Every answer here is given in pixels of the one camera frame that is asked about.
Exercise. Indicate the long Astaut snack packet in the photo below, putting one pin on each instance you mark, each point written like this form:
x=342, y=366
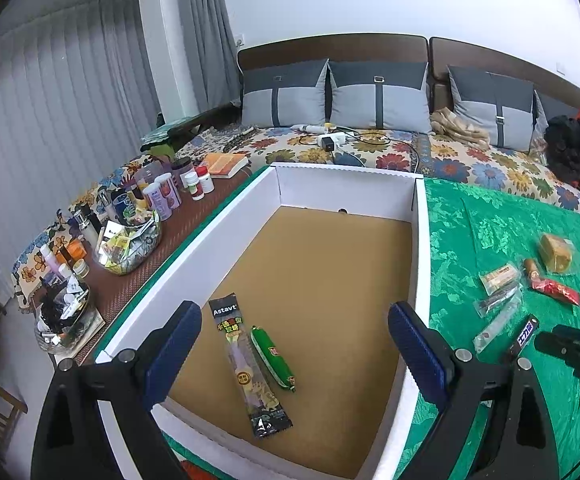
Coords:
x=266, y=414

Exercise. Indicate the white cardboard box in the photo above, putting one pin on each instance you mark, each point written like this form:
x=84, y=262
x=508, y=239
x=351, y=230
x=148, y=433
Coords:
x=315, y=255

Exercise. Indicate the green wrapped sausage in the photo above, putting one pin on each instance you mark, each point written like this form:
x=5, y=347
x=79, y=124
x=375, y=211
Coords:
x=268, y=353

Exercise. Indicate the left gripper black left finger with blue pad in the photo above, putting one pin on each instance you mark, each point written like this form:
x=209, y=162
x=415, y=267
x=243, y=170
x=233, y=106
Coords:
x=70, y=440

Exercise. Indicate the beige folded cloth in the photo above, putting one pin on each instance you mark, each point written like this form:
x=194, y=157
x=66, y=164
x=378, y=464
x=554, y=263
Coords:
x=446, y=123

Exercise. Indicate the brown sofa backrest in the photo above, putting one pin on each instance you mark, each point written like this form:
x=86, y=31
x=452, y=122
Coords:
x=439, y=53

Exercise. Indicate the grey curtain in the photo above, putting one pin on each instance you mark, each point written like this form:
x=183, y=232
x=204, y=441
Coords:
x=76, y=95

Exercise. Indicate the brown woven table runner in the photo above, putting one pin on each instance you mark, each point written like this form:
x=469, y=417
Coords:
x=112, y=292

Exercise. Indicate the middle grey cushion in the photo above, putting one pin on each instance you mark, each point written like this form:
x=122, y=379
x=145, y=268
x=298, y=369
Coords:
x=380, y=95

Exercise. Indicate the right grey cushion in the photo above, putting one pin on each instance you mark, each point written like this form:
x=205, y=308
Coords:
x=501, y=105

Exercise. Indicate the grey cushion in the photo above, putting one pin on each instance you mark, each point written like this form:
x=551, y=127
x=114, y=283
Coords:
x=380, y=95
x=501, y=105
x=285, y=95

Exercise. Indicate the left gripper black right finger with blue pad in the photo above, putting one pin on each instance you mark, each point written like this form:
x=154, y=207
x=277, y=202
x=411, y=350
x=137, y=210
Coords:
x=518, y=441

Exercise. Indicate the orange book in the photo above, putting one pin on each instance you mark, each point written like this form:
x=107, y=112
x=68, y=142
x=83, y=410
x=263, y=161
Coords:
x=224, y=165

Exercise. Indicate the left grey cushion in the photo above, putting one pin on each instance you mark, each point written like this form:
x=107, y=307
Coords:
x=285, y=95

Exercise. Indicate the clear wrapped wafer stick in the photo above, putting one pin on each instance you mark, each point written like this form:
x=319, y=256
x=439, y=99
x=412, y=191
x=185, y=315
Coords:
x=498, y=324

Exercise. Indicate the red snack packet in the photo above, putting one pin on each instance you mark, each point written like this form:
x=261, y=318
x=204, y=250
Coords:
x=556, y=290

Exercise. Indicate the yellow cake in wrapper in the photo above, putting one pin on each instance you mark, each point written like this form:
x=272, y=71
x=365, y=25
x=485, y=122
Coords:
x=557, y=253

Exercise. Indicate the floral sofa cover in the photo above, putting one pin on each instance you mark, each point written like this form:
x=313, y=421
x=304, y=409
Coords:
x=431, y=154

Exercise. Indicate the dark biscuit clear wrapper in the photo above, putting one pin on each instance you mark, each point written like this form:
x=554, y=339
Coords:
x=499, y=297

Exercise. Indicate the beige cracker pack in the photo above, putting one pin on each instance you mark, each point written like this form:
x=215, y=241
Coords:
x=495, y=279

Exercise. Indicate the black Snickers bar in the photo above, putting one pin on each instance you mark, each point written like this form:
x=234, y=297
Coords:
x=522, y=338

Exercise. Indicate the white power strip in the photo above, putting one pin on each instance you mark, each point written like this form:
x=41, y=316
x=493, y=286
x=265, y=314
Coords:
x=321, y=133

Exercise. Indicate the glass bowl dark items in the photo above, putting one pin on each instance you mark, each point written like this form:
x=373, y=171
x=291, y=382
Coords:
x=63, y=314

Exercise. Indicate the glass bowl with packets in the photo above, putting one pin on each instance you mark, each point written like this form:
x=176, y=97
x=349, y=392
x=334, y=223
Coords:
x=121, y=249

